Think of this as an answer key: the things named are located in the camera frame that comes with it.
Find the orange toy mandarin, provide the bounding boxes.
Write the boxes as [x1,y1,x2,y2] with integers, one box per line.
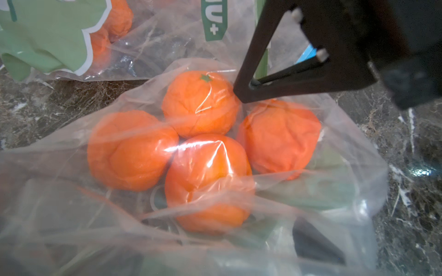
[165,134,256,235]
[162,71,241,138]
[87,110,179,192]
[237,99,322,181]

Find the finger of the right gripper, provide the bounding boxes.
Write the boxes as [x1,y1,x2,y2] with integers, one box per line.
[233,1,376,103]

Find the green-seal clear zip-top bag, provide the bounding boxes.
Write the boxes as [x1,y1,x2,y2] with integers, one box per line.
[1,1,264,83]

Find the blue-seal clear zip-top bag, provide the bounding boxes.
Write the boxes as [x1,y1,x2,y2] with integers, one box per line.
[296,44,317,64]

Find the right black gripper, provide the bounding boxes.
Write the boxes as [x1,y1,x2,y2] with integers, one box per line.
[297,1,442,109]

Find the orange mandarin in back bag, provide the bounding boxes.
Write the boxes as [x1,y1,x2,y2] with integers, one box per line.
[90,27,111,69]
[103,0,134,43]

